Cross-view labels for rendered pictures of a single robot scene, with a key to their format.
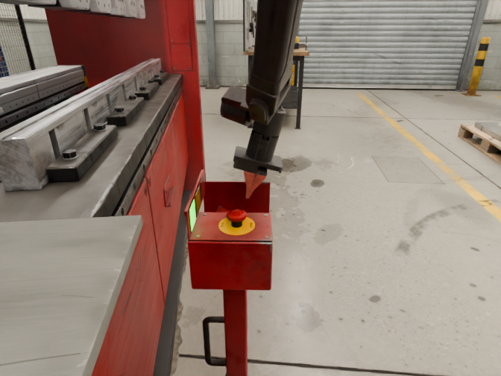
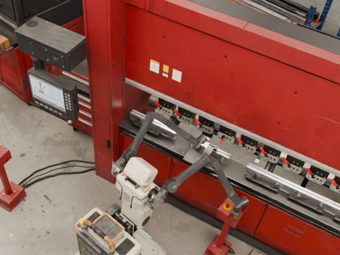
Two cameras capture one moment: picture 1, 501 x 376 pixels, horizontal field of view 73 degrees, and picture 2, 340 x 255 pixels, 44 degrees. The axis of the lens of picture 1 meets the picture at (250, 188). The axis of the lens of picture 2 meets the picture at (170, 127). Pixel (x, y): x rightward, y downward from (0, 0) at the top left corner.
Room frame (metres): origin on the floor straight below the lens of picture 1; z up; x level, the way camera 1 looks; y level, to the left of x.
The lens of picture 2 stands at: (1.11, -2.06, 3.90)
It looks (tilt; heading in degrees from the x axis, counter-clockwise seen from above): 47 degrees down; 120
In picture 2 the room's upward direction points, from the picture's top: 7 degrees clockwise
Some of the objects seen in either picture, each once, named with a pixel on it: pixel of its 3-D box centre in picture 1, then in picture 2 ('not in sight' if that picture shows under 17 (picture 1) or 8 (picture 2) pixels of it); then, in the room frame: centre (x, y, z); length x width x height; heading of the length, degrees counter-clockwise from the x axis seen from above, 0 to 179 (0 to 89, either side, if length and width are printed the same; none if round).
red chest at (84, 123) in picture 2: not in sight; (95, 98); (-1.42, 0.54, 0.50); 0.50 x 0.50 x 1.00; 6
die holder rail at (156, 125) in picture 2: not in sight; (153, 124); (-0.44, 0.29, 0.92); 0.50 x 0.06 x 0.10; 6
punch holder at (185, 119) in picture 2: not in sight; (186, 113); (-0.11, 0.33, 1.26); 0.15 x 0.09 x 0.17; 6
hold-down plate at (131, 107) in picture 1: (127, 110); (305, 203); (1.12, 0.40, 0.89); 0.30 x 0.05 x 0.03; 6
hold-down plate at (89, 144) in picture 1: (88, 148); (262, 183); (0.72, 0.36, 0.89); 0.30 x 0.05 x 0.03; 6
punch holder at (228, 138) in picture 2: not in sight; (227, 131); (0.28, 0.37, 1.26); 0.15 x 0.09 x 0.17; 6
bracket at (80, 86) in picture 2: not in sight; (70, 91); (-1.15, -0.06, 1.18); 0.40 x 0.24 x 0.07; 6
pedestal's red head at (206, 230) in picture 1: (233, 225); (231, 211); (0.62, 0.04, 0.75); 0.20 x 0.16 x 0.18; 179
